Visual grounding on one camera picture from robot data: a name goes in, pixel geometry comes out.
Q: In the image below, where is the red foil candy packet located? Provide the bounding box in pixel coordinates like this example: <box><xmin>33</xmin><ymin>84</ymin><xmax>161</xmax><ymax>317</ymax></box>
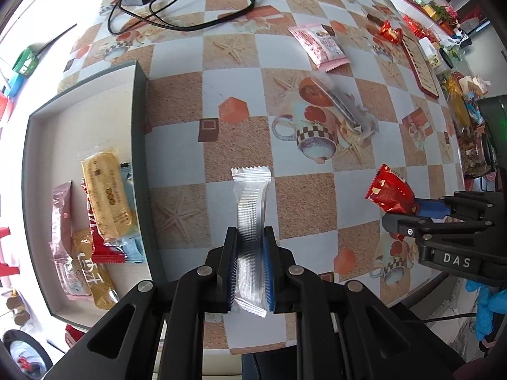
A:
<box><xmin>365</xmin><ymin>164</ymin><xmax>418</xmax><ymax>215</ymax></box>

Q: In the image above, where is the yellow biscuit packet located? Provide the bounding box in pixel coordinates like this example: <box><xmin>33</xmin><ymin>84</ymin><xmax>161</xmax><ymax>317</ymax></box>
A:
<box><xmin>81</xmin><ymin>151</ymin><xmax>136</xmax><ymax>242</ymax></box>

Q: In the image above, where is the pink cranberry crisp packet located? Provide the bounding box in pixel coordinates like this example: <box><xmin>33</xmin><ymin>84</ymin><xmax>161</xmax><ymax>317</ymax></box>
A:
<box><xmin>289</xmin><ymin>24</ymin><xmax>350</xmax><ymax>72</ymax></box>

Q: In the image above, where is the long pink snack bar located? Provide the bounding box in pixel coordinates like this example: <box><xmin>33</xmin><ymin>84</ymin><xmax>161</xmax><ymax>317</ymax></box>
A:
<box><xmin>50</xmin><ymin>181</ymin><xmax>72</xmax><ymax>263</ymax></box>

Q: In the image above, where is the blue gloved right hand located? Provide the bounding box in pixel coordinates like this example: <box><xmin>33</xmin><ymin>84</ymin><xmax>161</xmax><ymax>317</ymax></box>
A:
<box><xmin>466</xmin><ymin>281</ymin><xmax>507</xmax><ymax>341</ymax></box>

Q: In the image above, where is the gold snack packet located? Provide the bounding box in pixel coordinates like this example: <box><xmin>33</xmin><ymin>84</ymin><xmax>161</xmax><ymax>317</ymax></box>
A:
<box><xmin>72</xmin><ymin>230</ymin><xmax>119</xmax><ymax>311</ymax></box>

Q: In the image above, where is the small pink snack packet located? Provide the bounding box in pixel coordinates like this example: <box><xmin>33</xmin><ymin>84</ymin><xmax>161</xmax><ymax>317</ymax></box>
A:
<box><xmin>49</xmin><ymin>242</ymin><xmax>91</xmax><ymax>300</ymax></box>

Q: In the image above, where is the round black framed mirror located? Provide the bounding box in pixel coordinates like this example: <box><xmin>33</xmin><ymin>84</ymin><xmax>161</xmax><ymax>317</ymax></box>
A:
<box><xmin>2</xmin><ymin>329</ymin><xmax>53</xmax><ymax>379</ymax></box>

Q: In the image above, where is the light blue snack bar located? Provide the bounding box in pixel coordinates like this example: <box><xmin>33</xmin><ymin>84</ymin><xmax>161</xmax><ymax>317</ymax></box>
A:
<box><xmin>120</xmin><ymin>162</ymin><xmax>145</xmax><ymax>263</ymax></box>

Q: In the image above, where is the red snack bar wrapper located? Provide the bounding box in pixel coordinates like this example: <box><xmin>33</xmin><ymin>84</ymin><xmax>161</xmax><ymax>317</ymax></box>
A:
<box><xmin>81</xmin><ymin>180</ymin><xmax>126</xmax><ymax>264</ymax></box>

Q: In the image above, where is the clear wrapped dark stick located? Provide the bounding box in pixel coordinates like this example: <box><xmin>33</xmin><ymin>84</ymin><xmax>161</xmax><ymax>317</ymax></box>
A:
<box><xmin>310</xmin><ymin>73</ymin><xmax>379</xmax><ymax>148</ymax></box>

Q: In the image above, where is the red plastic stool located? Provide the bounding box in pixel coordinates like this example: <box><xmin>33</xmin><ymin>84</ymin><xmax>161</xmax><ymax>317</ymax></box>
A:
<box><xmin>0</xmin><ymin>226</ymin><xmax>20</xmax><ymax>278</ymax></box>

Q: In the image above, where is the brown wooden tray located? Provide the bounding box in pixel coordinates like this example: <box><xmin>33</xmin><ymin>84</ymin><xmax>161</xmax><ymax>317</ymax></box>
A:
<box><xmin>401</xmin><ymin>35</ymin><xmax>439</xmax><ymax>99</ymax></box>

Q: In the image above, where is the small red foil candy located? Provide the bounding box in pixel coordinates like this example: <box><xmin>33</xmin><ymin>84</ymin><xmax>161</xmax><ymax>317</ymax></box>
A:
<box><xmin>379</xmin><ymin>21</ymin><xmax>403</xmax><ymax>46</ymax></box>

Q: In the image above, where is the white cardboard box tray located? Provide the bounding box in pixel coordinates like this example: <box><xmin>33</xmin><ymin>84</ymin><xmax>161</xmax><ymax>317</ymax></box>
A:
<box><xmin>21</xmin><ymin>61</ymin><xmax>167</xmax><ymax>329</ymax></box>

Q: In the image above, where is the red plastic dustpan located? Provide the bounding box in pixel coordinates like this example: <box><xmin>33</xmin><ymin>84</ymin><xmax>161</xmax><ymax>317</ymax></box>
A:
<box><xmin>0</xmin><ymin>93</ymin><xmax>9</xmax><ymax>120</ymax></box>

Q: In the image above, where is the blue plastic dustpan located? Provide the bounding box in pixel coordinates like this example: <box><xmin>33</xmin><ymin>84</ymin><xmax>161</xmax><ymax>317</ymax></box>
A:
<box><xmin>4</xmin><ymin>73</ymin><xmax>25</xmax><ymax>98</ymax></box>

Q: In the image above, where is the green plastic dustpan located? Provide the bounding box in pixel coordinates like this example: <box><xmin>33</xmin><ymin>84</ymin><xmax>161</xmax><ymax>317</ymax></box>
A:
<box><xmin>12</xmin><ymin>24</ymin><xmax>76</xmax><ymax>78</ymax></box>

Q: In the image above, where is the black power cable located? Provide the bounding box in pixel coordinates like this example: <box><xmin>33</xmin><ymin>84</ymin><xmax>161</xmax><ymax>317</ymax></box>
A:
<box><xmin>107</xmin><ymin>0</ymin><xmax>274</xmax><ymax>36</ymax></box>

